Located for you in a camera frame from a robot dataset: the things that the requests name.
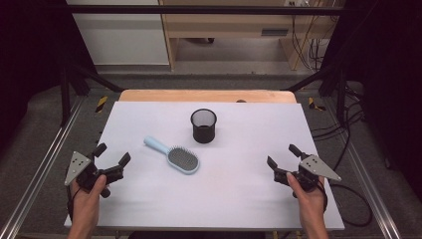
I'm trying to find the black frame stand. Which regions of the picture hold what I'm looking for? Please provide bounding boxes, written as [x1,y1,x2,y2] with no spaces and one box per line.
[59,62,124,127]
[284,62,350,124]

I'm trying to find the hanging cables bundle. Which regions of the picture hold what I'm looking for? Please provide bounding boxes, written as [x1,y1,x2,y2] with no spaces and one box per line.
[291,14,330,73]

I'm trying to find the light blue hairbrush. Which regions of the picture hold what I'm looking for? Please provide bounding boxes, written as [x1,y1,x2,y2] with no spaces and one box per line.
[143,135,201,175]

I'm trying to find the black horizontal frame bar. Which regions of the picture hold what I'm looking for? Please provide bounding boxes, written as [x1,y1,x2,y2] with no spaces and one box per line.
[66,4,346,16]

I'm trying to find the white cabinet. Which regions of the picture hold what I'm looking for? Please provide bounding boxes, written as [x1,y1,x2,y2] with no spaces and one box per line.
[65,0,170,66]

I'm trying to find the person's right hand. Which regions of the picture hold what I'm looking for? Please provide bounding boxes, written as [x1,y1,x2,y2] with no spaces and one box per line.
[287,172,328,217]

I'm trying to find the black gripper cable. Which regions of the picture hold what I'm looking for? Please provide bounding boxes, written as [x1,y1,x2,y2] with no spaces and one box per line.
[66,186,82,222]
[322,182,373,229]

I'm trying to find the black mesh cup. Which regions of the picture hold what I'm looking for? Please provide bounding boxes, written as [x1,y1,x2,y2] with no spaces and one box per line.
[190,108,218,144]

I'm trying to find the aluminium rail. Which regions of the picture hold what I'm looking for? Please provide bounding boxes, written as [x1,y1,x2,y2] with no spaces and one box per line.
[344,138,403,239]
[0,96,86,239]

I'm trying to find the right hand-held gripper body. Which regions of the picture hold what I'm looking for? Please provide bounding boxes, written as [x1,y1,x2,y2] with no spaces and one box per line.
[273,153,342,194]

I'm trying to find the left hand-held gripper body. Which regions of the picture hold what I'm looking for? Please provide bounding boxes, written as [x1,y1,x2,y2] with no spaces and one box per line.
[64,150,126,199]

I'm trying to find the black floor cables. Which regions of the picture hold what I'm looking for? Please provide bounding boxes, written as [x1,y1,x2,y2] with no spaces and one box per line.
[311,84,366,172]

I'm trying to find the wooden desk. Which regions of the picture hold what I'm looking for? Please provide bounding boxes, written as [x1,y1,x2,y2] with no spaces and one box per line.
[158,0,336,72]

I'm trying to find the person's left hand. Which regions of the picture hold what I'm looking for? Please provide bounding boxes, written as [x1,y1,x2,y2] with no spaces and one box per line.
[70,174,107,217]

